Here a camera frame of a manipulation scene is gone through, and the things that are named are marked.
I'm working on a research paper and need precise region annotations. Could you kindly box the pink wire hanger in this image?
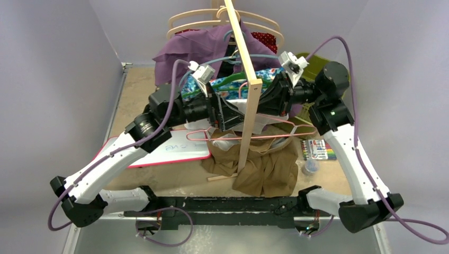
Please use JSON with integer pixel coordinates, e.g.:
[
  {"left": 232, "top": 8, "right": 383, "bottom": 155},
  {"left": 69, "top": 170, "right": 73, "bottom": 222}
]
[{"left": 188, "top": 114, "right": 317, "bottom": 140}]

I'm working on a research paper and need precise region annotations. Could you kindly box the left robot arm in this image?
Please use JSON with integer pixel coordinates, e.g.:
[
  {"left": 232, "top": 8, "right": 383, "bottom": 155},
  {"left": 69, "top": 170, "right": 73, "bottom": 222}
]
[{"left": 50, "top": 84, "right": 244, "bottom": 228}]

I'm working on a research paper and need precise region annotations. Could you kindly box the white garment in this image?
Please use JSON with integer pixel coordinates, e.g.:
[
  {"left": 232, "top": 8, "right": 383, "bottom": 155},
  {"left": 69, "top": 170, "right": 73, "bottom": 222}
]
[{"left": 184, "top": 99, "right": 302, "bottom": 134}]

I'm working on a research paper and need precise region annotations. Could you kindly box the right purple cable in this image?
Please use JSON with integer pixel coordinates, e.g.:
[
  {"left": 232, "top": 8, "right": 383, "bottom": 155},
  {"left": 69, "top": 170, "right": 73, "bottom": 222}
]
[{"left": 306, "top": 35, "right": 449, "bottom": 246}]

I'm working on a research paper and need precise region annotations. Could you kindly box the wooden hanger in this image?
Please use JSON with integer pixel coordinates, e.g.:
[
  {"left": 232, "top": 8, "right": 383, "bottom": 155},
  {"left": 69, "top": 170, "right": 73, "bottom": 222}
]
[
  {"left": 168, "top": 7, "right": 280, "bottom": 31},
  {"left": 166, "top": 20, "right": 285, "bottom": 48}
]

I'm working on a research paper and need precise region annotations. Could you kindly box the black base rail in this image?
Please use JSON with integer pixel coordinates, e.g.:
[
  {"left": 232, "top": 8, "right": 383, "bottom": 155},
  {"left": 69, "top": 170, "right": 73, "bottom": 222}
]
[{"left": 124, "top": 196, "right": 317, "bottom": 230}]

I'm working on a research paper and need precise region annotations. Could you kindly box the marker pen box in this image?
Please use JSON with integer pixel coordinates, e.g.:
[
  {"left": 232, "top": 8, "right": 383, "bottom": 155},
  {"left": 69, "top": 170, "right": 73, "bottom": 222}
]
[{"left": 301, "top": 139, "right": 337, "bottom": 160}]

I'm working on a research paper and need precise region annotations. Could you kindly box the tan pleated skirt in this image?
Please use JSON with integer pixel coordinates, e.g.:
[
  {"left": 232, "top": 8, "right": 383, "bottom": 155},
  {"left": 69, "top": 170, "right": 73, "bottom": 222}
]
[{"left": 202, "top": 131, "right": 299, "bottom": 197}]

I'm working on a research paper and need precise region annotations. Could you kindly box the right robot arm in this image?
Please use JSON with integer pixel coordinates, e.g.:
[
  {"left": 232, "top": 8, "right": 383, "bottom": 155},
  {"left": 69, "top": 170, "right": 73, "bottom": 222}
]
[{"left": 257, "top": 61, "right": 404, "bottom": 233}]

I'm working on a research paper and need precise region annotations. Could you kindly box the purple garment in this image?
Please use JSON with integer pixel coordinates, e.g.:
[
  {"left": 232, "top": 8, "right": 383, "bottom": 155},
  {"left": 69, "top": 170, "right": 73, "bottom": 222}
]
[{"left": 153, "top": 23, "right": 281, "bottom": 85}]

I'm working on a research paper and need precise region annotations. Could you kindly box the rear wooden hanger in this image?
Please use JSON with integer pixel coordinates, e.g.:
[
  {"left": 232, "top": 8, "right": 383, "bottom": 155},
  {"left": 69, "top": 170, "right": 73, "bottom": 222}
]
[{"left": 168, "top": 7, "right": 280, "bottom": 31}]

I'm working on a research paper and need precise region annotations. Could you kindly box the red-edged whiteboard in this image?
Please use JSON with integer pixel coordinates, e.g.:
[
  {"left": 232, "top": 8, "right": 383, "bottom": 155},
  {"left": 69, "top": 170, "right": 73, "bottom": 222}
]
[{"left": 94, "top": 130, "right": 211, "bottom": 168}]

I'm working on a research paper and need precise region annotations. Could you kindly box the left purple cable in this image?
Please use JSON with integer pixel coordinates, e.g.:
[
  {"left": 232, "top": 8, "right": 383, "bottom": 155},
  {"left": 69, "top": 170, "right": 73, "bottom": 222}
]
[{"left": 47, "top": 59, "right": 192, "bottom": 232}]

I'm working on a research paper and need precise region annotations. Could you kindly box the front wooden hanger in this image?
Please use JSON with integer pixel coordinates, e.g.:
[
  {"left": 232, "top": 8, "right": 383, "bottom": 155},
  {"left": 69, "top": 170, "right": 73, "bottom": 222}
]
[{"left": 166, "top": 20, "right": 285, "bottom": 48}]

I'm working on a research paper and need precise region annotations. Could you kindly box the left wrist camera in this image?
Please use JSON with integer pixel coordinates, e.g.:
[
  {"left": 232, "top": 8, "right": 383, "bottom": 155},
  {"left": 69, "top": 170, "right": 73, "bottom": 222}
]
[{"left": 188, "top": 61, "right": 215, "bottom": 94}]

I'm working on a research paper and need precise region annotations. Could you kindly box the red polka dot garment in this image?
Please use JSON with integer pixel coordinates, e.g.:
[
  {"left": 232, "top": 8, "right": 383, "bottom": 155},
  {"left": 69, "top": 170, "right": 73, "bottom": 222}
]
[{"left": 251, "top": 32, "right": 278, "bottom": 53}]

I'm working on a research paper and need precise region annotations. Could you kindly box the blue floral garment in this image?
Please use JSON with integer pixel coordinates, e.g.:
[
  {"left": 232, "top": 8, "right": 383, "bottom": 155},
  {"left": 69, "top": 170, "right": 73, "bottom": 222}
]
[{"left": 181, "top": 67, "right": 285, "bottom": 97}]

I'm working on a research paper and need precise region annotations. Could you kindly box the wooden clothes rack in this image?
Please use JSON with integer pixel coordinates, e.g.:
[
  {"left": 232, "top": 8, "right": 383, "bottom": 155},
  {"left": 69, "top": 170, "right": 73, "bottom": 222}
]
[{"left": 224, "top": 0, "right": 263, "bottom": 173}]

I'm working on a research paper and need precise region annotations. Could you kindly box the green plastic basket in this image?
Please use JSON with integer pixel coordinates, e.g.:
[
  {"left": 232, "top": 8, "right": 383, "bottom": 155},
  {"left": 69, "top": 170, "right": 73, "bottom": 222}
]
[{"left": 289, "top": 53, "right": 354, "bottom": 135}]

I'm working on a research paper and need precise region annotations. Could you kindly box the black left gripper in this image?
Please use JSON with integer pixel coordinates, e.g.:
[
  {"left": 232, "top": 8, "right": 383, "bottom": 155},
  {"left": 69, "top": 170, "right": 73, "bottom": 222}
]
[{"left": 166, "top": 83, "right": 249, "bottom": 132}]

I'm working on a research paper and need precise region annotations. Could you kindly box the grey-blue plastic hanger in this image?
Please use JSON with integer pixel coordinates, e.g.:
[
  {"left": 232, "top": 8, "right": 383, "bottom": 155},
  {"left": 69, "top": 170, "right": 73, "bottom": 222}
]
[{"left": 178, "top": 29, "right": 292, "bottom": 88}]

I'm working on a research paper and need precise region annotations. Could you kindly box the small clear plastic cup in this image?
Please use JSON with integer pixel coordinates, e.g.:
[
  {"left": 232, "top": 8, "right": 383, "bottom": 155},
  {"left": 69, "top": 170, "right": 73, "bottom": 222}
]
[{"left": 301, "top": 159, "right": 320, "bottom": 176}]

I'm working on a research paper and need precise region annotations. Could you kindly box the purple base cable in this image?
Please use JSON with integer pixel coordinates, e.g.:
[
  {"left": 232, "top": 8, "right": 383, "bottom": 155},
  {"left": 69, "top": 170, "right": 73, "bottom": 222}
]
[{"left": 135, "top": 206, "right": 194, "bottom": 248}]

